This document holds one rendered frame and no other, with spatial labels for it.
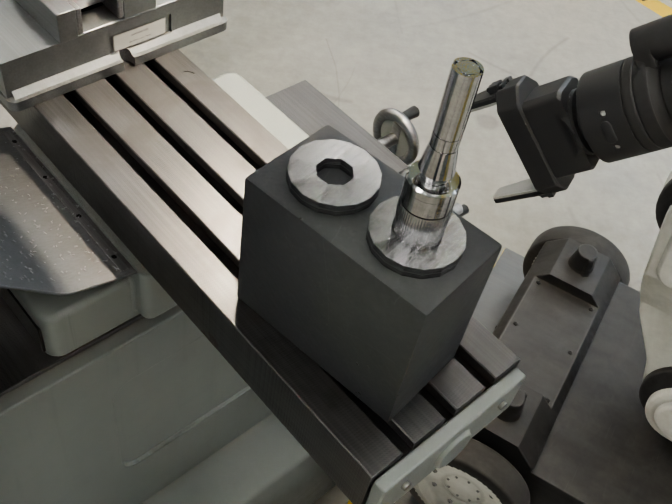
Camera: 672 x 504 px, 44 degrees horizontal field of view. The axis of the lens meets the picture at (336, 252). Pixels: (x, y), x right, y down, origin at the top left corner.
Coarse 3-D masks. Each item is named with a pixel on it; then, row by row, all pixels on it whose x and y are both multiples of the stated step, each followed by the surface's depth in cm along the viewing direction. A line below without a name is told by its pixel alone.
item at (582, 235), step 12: (552, 228) 159; (564, 228) 156; (576, 228) 155; (540, 240) 158; (552, 240) 155; (576, 240) 153; (588, 240) 153; (600, 240) 153; (528, 252) 160; (600, 252) 151; (612, 252) 153; (528, 264) 162; (624, 264) 154; (624, 276) 154
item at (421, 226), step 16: (400, 208) 70; (416, 208) 68; (432, 208) 68; (448, 208) 69; (400, 224) 71; (416, 224) 70; (432, 224) 70; (400, 240) 72; (416, 240) 71; (432, 240) 71
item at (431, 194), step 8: (408, 168) 69; (416, 168) 69; (408, 176) 68; (416, 176) 68; (456, 176) 69; (408, 184) 68; (416, 184) 68; (424, 184) 68; (448, 184) 68; (456, 184) 68; (416, 192) 67; (424, 192) 67; (432, 192) 67; (440, 192) 67; (448, 192) 67; (456, 192) 68; (424, 200) 68; (432, 200) 67; (440, 200) 67; (448, 200) 68
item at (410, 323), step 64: (256, 192) 77; (320, 192) 75; (384, 192) 78; (256, 256) 83; (320, 256) 75; (384, 256) 71; (448, 256) 72; (320, 320) 81; (384, 320) 74; (448, 320) 76; (384, 384) 79
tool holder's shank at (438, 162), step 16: (464, 64) 60; (480, 64) 60; (448, 80) 61; (464, 80) 60; (480, 80) 60; (448, 96) 61; (464, 96) 61; (448, 112) 62; (464, 112) 62; (448, 128) 63; (464, 128) 64; (432, 144) 65; (448, 144) 64; (432, 160) 66; (448, 160) 65; (432, 176) 66; (448, 176) 67
